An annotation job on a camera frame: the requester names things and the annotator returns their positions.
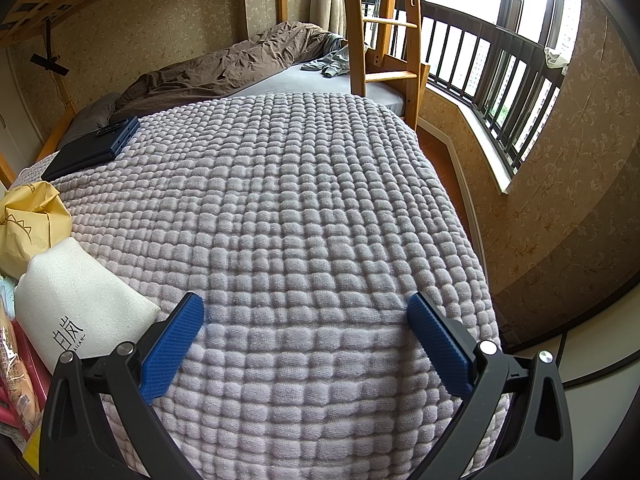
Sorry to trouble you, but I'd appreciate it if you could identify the grey pillow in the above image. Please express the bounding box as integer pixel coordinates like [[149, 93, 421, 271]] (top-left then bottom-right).
[[58, 92, 120, 150]]

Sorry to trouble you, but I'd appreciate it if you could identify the white charcoal pouch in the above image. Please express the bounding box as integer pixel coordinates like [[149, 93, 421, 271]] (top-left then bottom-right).
[[14, 237, 160, 372]]

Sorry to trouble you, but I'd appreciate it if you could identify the brown crumpled duvet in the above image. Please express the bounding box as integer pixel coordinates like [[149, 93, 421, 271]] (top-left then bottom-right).
[[110, 22, 346, 122]]

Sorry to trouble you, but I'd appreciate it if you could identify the black clamp mount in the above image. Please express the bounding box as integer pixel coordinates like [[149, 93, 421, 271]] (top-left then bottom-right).
[[29, 18, 70, 77]]

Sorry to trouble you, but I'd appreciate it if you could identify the black flat box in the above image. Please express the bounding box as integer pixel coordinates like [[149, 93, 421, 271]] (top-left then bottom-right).
[[41, 117, 140, 182]]

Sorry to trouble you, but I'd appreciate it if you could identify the pink quilted bed blanket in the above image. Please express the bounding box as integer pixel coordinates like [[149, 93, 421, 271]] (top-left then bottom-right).
[[55, 93, 498, 479]]

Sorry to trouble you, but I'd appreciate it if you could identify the grey green clothing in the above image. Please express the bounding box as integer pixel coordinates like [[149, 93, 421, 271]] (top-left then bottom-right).
[[302, 46, 349, 78]]

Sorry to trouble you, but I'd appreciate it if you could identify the red medicine box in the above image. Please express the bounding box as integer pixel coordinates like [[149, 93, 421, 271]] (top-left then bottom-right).
[[1, 312, 50, 438]]

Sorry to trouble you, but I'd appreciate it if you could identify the wooden bunk ladder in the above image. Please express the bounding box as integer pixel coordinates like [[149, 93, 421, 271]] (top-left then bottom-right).
[[344, 0, 428, 128]]

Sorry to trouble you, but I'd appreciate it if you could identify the yellow paper bag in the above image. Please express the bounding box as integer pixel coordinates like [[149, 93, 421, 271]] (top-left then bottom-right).
[[0, 181, 73, 280]]

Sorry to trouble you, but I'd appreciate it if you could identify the dark window railing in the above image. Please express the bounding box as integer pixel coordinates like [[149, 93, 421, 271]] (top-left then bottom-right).
[[421, 1, 564, 177]]

